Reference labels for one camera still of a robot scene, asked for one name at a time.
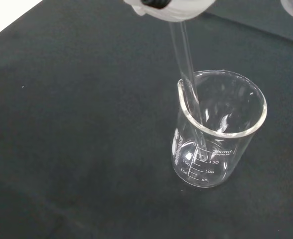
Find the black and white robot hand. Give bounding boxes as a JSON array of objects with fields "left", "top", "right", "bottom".
[{"left": 123, "top": 0, "right": 216, "bottom": 23}]

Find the clear glass beaker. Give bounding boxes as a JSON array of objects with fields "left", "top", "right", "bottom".
[{"left": 171, "top": 70, "right": 268, "bottom": 189}]

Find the black bench cloth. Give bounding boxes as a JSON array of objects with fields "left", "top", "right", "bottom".
[{"left": 0, "top": 0, "right": 293, "bottom": 239}]

